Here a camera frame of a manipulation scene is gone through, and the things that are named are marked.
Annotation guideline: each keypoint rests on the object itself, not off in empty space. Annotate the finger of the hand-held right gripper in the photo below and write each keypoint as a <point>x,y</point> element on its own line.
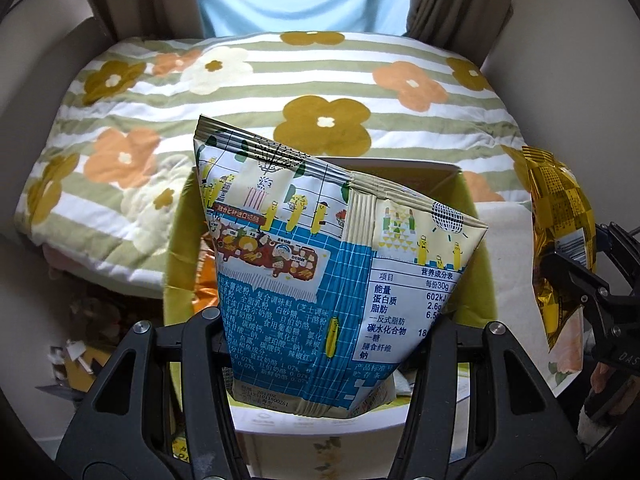
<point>570,275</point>
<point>622,247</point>

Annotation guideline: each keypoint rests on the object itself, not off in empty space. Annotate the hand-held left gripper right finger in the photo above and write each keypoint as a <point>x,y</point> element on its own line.
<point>475,390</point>

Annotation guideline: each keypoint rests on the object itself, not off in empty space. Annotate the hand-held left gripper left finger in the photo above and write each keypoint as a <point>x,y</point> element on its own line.
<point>150,390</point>

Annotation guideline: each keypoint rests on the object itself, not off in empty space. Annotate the gold snack bag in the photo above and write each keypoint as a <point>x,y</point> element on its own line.
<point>555,210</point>

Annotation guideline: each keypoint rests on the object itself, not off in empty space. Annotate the green cardboard box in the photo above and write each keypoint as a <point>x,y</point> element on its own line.
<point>180,260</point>

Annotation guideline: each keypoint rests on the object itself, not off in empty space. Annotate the cream and blue corn-print snack bag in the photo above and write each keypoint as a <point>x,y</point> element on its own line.
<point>300,280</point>

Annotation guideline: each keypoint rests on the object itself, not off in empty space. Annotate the person's right hand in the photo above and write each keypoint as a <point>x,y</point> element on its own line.
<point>602,387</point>

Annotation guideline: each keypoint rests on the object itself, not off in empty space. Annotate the pile of paper scraps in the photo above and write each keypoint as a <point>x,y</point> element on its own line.
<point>100,340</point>

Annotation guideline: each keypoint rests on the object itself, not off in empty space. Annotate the orange snack bag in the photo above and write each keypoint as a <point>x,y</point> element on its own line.
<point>206,285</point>

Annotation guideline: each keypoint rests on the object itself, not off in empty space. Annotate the pink cloth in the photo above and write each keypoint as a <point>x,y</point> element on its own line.
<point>62,260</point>

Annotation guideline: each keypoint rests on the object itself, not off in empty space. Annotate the floral striped blanket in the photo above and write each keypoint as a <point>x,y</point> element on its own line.
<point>240,95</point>

